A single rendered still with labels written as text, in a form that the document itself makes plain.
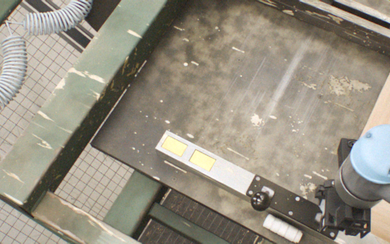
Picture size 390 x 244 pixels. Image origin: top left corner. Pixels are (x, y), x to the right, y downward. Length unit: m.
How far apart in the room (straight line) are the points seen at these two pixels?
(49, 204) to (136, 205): 0.19
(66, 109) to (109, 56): 0.15
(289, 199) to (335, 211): 0.24
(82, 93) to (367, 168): 0.67
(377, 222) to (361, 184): 0.43
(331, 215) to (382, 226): 0.30
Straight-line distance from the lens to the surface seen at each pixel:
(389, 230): 1.14
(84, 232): 1.08
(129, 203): 1.17
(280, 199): 1.07
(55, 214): 1.11
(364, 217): 0.80
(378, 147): 0.67
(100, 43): 1.20
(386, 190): 0.70
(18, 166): 1.11
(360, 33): 1.30
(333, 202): 0.86
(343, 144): 0.90
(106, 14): 1.71
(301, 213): 1.07
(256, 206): 0.96
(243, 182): 1.09
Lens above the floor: 2.03
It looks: 20 degrees down
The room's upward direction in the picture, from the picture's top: 51 degrees counter-clockwise
